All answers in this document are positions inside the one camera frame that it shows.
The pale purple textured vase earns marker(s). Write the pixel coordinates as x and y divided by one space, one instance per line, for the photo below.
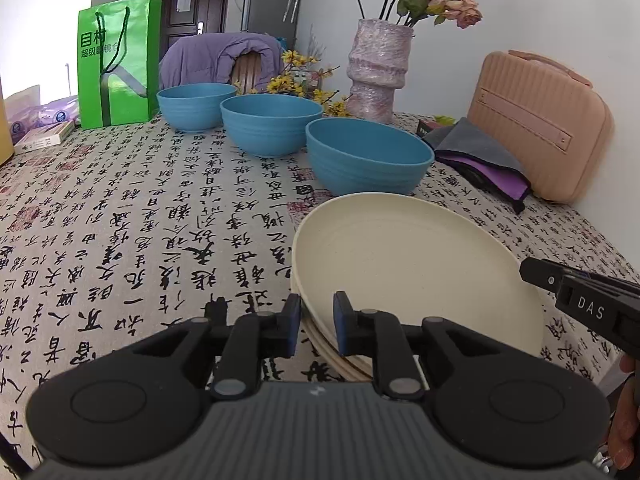
380 70

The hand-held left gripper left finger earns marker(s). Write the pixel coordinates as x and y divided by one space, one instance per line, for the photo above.
292 330

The blue ribbed bowl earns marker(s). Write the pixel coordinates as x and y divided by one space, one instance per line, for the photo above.
365 170
197 110
270 127

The yellow flower sprigs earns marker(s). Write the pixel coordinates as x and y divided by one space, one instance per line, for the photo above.
300 82

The grey cloth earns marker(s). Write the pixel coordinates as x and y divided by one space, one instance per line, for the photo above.
475 145

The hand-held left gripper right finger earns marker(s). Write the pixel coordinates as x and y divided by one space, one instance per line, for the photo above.
341 325

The small flat cardboard box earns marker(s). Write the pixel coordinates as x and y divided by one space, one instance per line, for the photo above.
45 135

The dark brown entrance door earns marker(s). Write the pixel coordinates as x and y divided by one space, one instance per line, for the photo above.
200 15

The grey refrigerator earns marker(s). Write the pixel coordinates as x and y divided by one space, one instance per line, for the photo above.
265 5

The small dark packet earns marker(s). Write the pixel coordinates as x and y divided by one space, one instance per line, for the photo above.
435 124

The person's right hand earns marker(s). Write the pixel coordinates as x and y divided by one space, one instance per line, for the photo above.
625 420

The pink hard-shell case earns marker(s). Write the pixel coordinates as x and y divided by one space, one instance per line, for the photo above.
540 125

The wooden chair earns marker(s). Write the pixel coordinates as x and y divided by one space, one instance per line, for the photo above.
248 72

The purple jacket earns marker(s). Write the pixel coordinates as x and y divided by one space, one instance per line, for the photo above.
200 60

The purple cloth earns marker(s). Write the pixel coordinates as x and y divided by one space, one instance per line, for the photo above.
500 180

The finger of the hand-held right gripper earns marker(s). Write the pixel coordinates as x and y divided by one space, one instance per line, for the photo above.
542 272

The green paper gift bag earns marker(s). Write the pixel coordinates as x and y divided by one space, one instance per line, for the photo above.
120 60

